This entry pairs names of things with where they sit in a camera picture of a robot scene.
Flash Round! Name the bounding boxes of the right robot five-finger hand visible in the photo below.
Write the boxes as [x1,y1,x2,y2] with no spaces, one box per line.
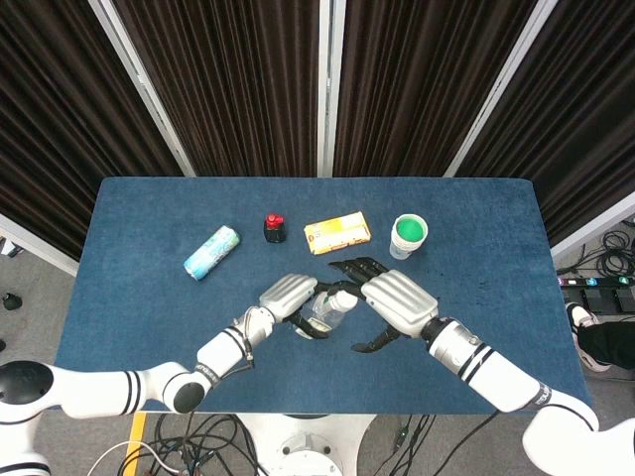
[329,256,441,355]

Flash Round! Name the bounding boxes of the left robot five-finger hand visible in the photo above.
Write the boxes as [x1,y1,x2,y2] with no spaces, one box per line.
[258,274,360,341]

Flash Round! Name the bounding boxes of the transparent plastic bottle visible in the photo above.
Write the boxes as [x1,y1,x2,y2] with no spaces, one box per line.
[297,290,359,341]

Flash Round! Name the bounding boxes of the white bottle cap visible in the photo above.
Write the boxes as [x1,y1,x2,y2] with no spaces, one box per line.
[328,291,359,313]

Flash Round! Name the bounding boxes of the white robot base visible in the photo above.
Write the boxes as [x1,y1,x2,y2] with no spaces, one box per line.
[231,413,379,476]

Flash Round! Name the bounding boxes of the small red-capped black bottle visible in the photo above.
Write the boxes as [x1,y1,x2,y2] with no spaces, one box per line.
[262,213,290,246]

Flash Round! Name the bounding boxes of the white cup green lid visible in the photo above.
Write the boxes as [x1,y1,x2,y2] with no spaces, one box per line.
[389,213,430,262]

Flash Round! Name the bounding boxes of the yellow cardboard box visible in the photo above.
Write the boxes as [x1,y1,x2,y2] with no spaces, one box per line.
[303,210,374,257]

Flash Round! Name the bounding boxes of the blue-green white tissue pack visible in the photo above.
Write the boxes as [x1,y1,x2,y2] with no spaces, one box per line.
[183,225,242,285]

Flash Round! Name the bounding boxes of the blue table mat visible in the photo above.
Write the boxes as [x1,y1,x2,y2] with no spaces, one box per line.
[53,177,594,416]

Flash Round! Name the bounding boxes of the white sneaker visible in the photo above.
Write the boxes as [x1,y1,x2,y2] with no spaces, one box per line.
[565,301,614,374]

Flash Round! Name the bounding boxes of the yellow floor tape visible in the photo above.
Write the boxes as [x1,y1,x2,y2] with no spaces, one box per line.
[120,413,150,476]

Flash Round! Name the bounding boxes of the black trouser leg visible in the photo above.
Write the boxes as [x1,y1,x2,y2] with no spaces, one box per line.
[578,316,635,371]

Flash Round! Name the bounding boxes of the dark brown curtain panel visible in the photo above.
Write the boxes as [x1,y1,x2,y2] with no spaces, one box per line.
[112,0,321,179]
[332,0,540,179]
[453,0,635,247]
[0,0,183,262]

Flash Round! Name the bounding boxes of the black floor cable bundle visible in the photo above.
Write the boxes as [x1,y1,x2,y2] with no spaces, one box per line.
[86,414,279,476]

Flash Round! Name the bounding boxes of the white frame post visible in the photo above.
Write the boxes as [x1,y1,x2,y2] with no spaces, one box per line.
[316,0,347,179]
[88,0,197,179]
[444,0,568,179]

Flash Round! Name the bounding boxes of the black coiled cables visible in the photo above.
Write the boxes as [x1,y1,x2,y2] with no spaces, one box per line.
[594,228,635,277]

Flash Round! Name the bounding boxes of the white floor cable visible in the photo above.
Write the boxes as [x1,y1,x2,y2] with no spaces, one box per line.
[87,440,190,476]

